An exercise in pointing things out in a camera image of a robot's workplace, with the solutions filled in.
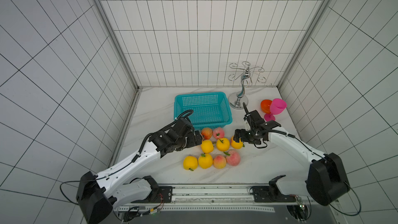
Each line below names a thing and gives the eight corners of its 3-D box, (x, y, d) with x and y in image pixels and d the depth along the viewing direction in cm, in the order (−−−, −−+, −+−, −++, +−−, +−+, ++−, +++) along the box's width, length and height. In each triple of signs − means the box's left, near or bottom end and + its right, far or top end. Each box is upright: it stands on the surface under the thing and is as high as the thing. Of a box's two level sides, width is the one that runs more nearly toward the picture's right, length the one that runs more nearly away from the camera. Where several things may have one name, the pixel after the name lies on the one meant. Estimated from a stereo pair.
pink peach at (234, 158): (226, 167, 82) (228, 163, 78) (225, 154, 87) (226, 150, 82) (239, 167, 82) (241, 163, 78) (237, 154, 87) (239, 150, 82)
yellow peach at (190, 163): (183, 171, 81) (182, 168, 77) (184, 158, 85) (183, 155, 82) (197, 171, 81) (197, 168, 77) (197, 158, 85) (197, 155, 82)
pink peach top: (213, 139, 91) (214, 136, 88) (213, 130, 95) (213, 127, 92) (224, 139, 91) (225, 136, 88) (223, 130, 95) (224, 127, 92)
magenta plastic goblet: (265, 122, 102) (275, 108, 89) (263, 113, 107) (271, 98, 94) (277, 122, 102) (288, 108, 89) (273, 113, 107) (283, 98, 94)
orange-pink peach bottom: (213, 168, 80) (214, 166, 77) (212, 157, 84) (213, 154, 81) (225, 168, 80) (226, 166, 77) (224, 157, 84) (225, 154, 81)
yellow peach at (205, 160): (198, 168, 81) (198, 165, 77) (198, 156, 85) (198, 153, 81) (212, 168, 81) (212, 165, 77) (211, 156, 85) (212, 153, 81)
